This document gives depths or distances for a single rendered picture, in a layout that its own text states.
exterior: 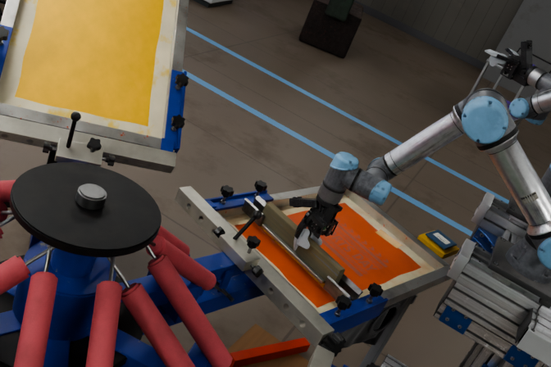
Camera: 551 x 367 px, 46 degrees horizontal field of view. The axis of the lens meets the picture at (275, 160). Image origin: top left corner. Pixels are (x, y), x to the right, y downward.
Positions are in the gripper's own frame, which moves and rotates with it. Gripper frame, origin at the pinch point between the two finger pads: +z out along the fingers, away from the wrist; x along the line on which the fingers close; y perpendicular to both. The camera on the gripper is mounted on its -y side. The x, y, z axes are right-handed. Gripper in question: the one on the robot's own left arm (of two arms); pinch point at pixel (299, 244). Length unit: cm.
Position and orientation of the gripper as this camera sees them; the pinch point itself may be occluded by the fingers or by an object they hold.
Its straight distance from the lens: 212.2
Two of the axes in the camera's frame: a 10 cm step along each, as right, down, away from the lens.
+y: 6.4, 5.5, -5.4
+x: 6.8, -0.8, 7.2
